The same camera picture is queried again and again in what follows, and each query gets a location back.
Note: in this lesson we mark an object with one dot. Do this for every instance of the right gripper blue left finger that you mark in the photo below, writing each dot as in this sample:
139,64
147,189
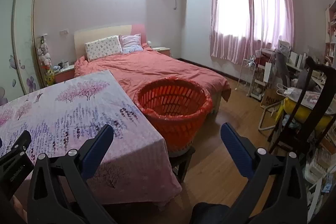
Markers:
92,152

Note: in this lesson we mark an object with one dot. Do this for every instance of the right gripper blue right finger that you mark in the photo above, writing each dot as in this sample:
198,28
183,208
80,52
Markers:
240,149

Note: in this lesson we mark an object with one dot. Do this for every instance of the floral pink purple tablecloth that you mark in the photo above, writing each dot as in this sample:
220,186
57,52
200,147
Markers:
62,117

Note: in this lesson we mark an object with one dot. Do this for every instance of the black stool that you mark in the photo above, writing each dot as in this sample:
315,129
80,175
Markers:
180,164

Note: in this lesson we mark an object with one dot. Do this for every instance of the red plastic laundry basket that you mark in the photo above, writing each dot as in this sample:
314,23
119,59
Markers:
176,108

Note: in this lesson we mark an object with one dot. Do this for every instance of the black chair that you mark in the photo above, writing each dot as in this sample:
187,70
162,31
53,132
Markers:
305,117

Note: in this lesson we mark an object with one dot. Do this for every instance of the pink bedside table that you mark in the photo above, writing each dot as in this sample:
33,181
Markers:
65,74

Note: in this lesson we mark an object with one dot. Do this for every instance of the white paper bag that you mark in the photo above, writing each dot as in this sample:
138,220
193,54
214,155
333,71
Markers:
269,72

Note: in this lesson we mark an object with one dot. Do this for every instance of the white flower-print wardrobe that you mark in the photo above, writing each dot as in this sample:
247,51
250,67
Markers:
20,73

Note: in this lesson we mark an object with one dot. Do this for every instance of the coral pink duvet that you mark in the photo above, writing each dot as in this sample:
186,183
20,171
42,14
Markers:
133,70

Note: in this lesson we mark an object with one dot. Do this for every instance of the white mug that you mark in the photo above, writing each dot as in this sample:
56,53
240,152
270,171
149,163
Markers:
66,64

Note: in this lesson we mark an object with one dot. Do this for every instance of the cluttered desk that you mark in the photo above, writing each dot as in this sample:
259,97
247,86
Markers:
294,64

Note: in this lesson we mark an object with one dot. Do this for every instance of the floral white pillow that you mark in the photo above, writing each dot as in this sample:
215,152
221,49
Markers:
103,47

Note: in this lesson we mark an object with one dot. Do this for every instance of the hanging plush toy column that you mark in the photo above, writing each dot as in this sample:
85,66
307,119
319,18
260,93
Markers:
45,62

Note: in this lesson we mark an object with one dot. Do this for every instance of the striped pink pillow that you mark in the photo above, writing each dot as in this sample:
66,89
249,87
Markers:
130,43

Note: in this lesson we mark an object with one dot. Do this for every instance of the far bedside table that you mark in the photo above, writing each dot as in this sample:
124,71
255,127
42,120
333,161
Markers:
163,50

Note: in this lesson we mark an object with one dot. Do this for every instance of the pink window curtain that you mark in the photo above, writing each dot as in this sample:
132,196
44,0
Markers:
240,27

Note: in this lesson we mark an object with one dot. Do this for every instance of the white wire rack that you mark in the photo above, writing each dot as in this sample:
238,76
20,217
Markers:
247,74

